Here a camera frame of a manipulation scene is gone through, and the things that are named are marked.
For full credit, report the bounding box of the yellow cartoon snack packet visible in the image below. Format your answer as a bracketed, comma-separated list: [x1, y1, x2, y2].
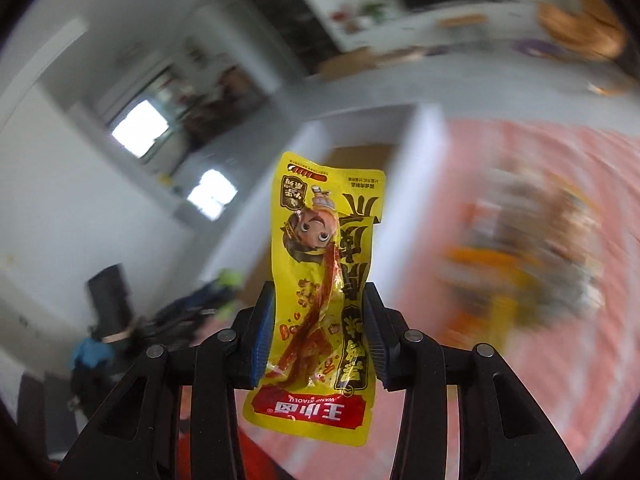
[243, 162, 378, 446]

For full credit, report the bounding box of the gold bag of brown snacks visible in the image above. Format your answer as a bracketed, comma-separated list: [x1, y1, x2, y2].
[439, 165, 604, 349]

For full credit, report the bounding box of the striped orange white tablecloth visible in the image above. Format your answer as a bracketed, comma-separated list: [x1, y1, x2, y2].
[243, 120, 639, 479]

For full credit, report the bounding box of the white cardboard box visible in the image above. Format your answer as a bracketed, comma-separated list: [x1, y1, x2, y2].
[195, 101, 449, 307]

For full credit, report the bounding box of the red flower vase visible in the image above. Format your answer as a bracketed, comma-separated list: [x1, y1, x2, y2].
[329, 4, 358, 35]

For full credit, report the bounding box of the tall black shelf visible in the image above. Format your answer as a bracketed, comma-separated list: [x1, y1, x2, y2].
[250, 0, 341, 75]

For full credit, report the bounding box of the left green potted plant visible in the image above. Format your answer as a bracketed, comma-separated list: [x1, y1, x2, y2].
[359, 0, 390, 23]

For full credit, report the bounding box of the purple floor mat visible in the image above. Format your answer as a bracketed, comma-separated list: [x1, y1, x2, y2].
[513, 39, 566, 60]

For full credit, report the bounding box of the white tv cabinet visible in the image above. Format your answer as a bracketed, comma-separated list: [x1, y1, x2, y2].
[332, 2, 546, 52]

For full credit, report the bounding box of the small wooden bench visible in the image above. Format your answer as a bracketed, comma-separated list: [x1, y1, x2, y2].
[436, 13, 489, 30]

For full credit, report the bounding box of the orange lounge chair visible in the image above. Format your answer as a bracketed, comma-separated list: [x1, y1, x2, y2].
[537, 0, 628, 61]

